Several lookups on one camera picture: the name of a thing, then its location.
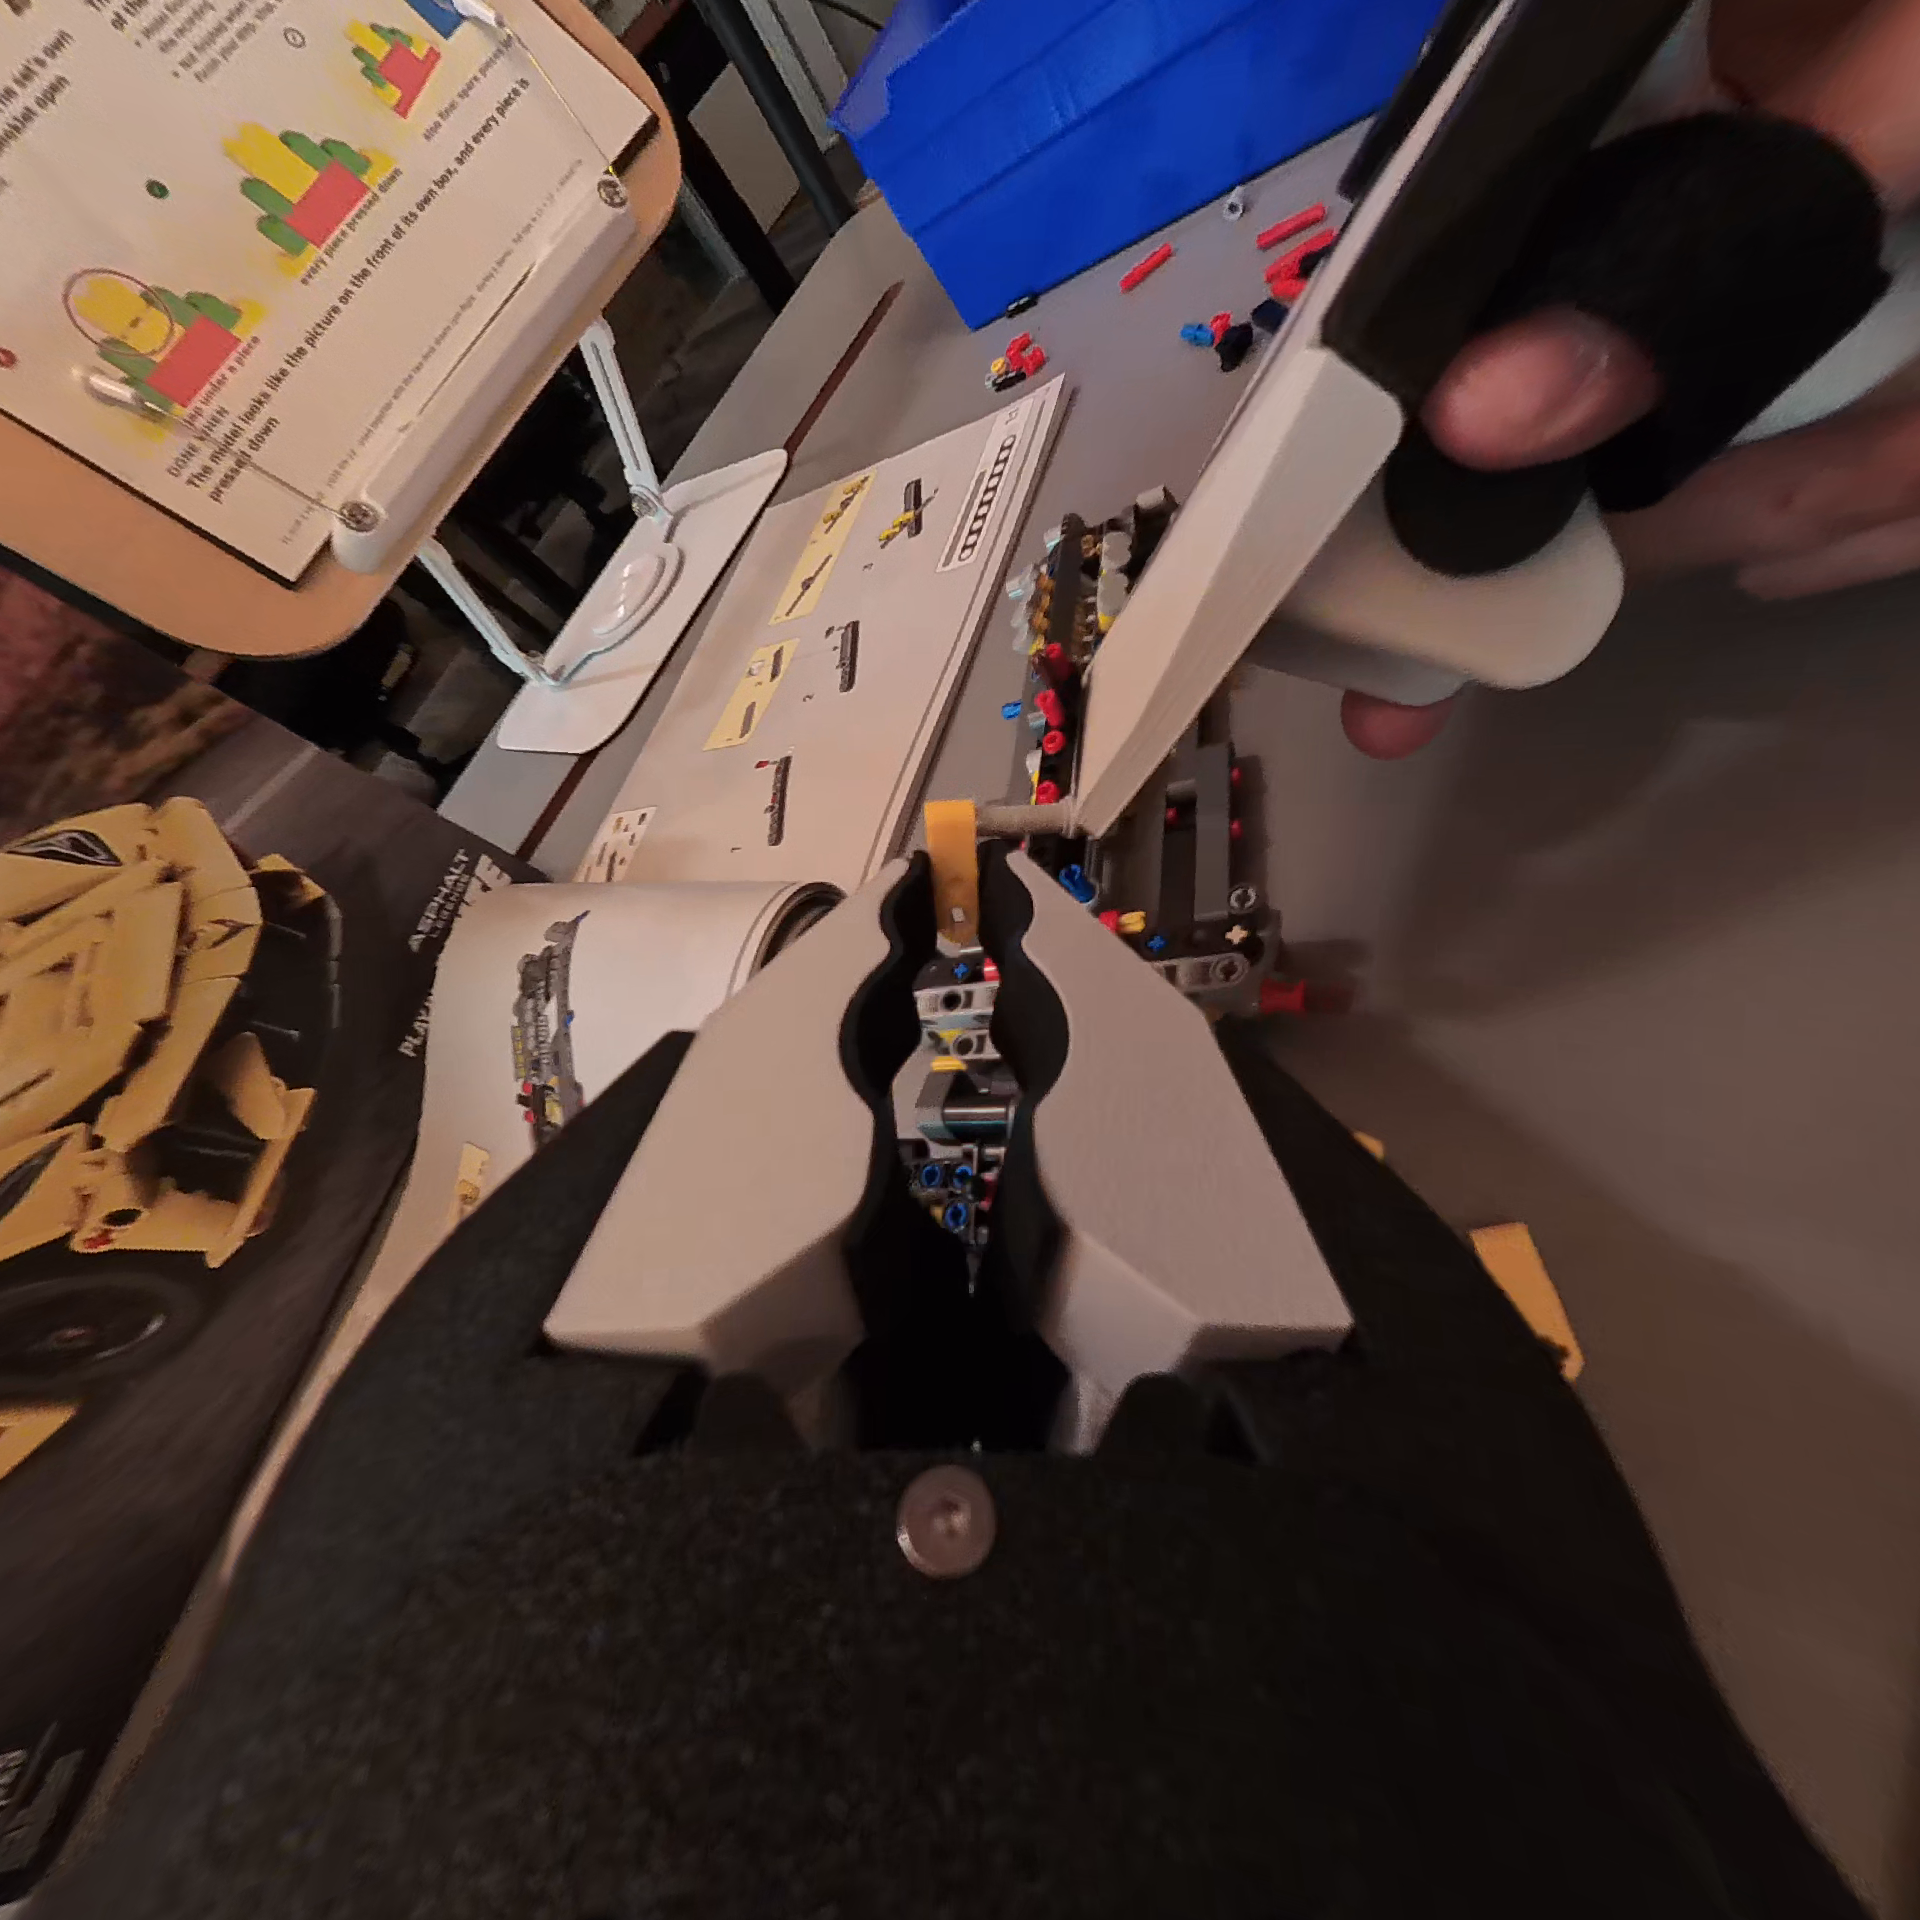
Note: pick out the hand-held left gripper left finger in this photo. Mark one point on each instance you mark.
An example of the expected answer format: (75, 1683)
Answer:
(720, 1171)

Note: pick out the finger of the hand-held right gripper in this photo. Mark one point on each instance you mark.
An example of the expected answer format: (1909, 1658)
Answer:
(1244, 569)

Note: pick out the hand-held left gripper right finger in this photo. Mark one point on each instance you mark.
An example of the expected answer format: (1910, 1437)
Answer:
(1185, 1171)

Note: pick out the lego car chassis model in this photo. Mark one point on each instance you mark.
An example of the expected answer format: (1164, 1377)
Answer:
(1214, 856)

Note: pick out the grey lego axle pin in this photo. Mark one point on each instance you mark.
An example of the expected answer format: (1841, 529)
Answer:
(1019, 820)

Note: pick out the yellow lego connector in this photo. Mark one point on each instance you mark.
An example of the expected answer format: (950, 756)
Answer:
(949, 868)

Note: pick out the scatter of small lego pins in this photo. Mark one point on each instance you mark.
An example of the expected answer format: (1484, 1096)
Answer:
(1147, 267)

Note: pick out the lego instruction booklet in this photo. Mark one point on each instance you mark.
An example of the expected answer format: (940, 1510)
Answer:
(840, 644)

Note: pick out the lego set box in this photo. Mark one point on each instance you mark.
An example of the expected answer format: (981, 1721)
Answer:
(148, 1050)

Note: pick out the person's right hand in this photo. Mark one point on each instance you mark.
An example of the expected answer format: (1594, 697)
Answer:
(1800, 510)

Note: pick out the blue plastic bin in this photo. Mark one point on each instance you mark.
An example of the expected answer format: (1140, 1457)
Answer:
(1078, 149)

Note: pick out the instruction card on stand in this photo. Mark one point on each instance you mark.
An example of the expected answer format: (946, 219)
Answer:
(660, 600)

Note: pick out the printed instruction sheet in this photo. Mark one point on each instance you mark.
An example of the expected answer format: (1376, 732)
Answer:
(225, 299)

